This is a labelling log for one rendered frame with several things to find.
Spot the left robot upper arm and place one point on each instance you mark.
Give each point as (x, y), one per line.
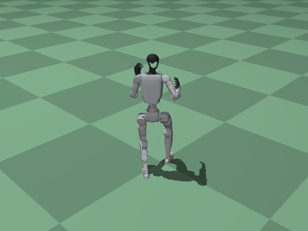
(135, 86)

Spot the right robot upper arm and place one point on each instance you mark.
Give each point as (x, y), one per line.
(170, 86)

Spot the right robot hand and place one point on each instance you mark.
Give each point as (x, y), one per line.
(177, 83)

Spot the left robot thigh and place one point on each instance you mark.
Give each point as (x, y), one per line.
(142, 123)

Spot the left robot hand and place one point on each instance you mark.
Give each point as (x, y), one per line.
(137, 68)

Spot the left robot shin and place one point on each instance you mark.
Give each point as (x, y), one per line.
(144, 157)

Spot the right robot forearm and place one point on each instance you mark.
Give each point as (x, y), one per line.
(178, 92)

